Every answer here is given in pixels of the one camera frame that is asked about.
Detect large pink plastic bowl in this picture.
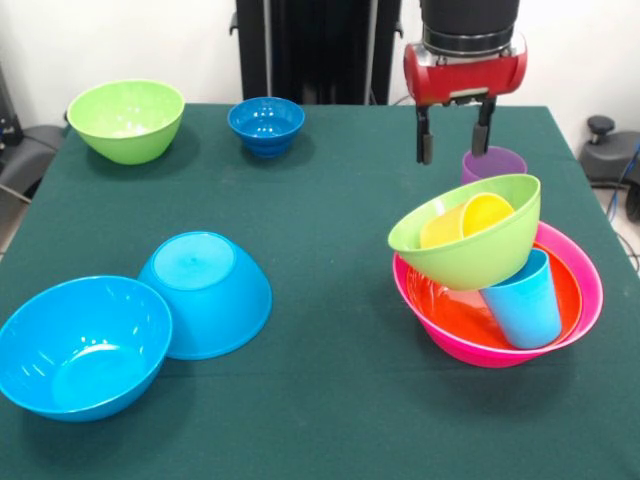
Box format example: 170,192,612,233
392,221,604,369

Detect blue cable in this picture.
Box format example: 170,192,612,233
605,142,640,222

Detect dark green tablecloth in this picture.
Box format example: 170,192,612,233
0,103,640,480

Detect small dark blue bowl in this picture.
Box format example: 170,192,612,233
227,96,306,159

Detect green plastic bowl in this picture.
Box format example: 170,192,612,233
67,78,186,166
387,173,543,293

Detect grey chair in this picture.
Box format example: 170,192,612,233
0,124,66,204

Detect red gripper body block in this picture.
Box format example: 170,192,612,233
403,32,529,108

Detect black device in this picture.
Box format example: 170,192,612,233
0,64,22,151

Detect yellow plastic cup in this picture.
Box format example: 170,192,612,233
418,192,517,250

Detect black equipment with knob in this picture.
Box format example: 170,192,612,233
578,115,640,224

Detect light blue plastic bowl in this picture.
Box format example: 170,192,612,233
137,230,274,362
0,274,174,424

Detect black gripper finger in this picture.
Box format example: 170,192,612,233
414,103,436,166
471,97,498,158

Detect purple plastic cup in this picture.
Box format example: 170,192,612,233
460,145,528,187

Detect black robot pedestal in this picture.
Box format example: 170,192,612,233
229,0,425,105

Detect light blue plastic cup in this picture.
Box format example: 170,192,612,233
480,248,564,351

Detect orange plastic bowl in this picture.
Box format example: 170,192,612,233
405,242,584,351

